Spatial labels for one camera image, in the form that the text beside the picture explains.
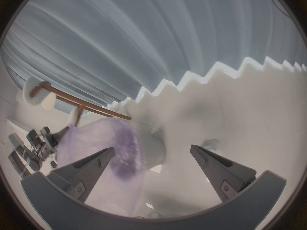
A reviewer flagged black cable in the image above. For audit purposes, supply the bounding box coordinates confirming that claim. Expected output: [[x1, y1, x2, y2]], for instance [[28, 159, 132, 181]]
[[267, 0, 295, 21]]

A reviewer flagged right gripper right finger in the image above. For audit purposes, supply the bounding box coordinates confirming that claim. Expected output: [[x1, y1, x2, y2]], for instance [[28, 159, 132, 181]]
[[190, 145, 257, 203]]

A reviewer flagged wooden chair with white cushions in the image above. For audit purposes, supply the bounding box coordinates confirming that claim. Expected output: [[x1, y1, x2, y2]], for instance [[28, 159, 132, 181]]
[[22, 77, 132, 129]]

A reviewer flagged purple plastic bag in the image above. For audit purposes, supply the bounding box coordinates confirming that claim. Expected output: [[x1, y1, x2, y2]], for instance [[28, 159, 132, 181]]
[[56, 118, 147, 217]]

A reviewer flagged white trash bin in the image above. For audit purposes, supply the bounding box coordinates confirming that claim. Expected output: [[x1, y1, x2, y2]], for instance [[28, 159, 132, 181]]
[[138, 121, 167, 171]]

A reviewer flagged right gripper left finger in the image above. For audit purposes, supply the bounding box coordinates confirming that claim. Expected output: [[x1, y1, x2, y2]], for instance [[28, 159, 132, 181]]
[[49, 147, 115, 203]]

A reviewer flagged pale blue curtain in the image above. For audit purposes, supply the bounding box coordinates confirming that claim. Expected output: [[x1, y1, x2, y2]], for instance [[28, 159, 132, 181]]
[[0, 0, 307, 110]]

